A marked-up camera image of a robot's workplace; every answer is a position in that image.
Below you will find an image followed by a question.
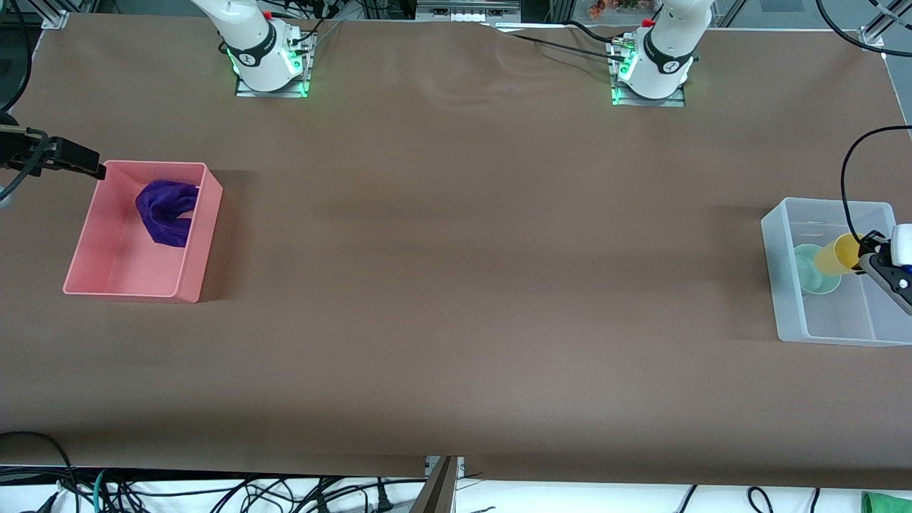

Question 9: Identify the black floor cable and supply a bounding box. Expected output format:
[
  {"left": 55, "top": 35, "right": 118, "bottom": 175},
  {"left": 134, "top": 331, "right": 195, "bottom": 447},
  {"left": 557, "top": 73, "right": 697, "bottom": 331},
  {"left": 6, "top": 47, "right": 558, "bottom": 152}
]
[{"left": 0, "top": 431, "right": 79, "bottom": 513}]

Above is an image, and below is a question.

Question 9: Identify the green object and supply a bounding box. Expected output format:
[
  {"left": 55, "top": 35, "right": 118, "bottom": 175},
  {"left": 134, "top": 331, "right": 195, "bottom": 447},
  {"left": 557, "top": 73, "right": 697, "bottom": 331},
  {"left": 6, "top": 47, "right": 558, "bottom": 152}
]
[{"left": 861, "top": 490, "right": 912, "bottom": 513}]

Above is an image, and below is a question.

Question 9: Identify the thick black looping cable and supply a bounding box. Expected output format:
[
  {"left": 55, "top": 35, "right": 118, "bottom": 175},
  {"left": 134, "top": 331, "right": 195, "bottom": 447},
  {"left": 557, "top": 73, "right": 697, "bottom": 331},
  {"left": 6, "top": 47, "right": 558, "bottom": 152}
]
[{"left": 816, "top": 0, "right": 912, "bottom": 58}]

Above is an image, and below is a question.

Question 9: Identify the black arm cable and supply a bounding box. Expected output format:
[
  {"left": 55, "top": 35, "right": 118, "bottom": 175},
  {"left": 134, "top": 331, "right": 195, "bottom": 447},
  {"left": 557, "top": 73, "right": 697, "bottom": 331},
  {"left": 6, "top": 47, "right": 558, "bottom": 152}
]
[{"left": 841, "top": 125, "right": 912, "bottom": 239}]

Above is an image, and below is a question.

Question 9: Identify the black cable on table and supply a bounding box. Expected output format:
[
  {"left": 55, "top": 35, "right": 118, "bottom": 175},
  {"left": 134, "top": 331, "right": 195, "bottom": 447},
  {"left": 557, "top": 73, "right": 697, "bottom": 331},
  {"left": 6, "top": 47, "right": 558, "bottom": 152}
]
[{"left": 484, "top": 21, "right": 628, "bottom": 65}]

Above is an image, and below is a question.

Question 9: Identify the yellow cup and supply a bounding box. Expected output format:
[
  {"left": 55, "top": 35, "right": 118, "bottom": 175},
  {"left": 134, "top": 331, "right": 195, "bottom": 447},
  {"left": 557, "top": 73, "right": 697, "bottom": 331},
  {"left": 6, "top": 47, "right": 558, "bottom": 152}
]
[{"left": 814, "top": 232, "right": 866, "bottom": 276}]

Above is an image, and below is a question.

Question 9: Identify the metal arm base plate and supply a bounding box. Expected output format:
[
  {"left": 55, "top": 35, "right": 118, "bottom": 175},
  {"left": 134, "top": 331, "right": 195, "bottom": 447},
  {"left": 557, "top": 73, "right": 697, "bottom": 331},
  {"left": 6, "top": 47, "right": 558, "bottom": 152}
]
[
  {"left": 611, "top": 39, "right": 686, "bottom": 108},
  {"left": 235, "top": 32, "right": 314, "bottom": 98}
]

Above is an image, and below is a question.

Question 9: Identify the translucent plastic bin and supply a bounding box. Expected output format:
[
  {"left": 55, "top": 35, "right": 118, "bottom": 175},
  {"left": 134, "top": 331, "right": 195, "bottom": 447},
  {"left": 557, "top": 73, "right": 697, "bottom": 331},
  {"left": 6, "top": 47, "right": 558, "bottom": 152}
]
[{"left": 760, "top": 197, "right": 912, "bottom": 347}]

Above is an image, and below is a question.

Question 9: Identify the mint green bowl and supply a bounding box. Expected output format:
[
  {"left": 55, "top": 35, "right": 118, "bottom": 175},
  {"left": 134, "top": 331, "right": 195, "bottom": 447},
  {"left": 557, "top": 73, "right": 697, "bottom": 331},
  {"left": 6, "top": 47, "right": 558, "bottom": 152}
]
[{"left": 793, "top": 244, "right": 843, "bottom": 295}]

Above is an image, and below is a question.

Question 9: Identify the pink plastic bin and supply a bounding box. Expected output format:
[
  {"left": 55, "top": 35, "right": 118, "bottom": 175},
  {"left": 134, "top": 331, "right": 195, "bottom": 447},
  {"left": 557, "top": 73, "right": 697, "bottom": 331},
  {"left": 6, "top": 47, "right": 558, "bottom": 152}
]
[{"left": 63, "top": 161, "right": 224, "bottom": 304}]

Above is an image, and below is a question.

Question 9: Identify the thick black hanging cable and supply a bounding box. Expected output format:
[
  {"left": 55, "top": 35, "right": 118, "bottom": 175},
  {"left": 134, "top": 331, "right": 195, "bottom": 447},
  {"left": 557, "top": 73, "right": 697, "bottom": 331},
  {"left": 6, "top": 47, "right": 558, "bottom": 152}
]
[{"left": 0, "top": 0, "right": 34, "bottom": 115}]

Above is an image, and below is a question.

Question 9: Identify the purple cloth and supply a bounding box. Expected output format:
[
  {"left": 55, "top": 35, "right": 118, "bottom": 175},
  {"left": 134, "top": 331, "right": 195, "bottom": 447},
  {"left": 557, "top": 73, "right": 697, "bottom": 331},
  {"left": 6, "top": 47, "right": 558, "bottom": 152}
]
[{"left": 135, "top": 180, "right": 200, "bottom": 249}]

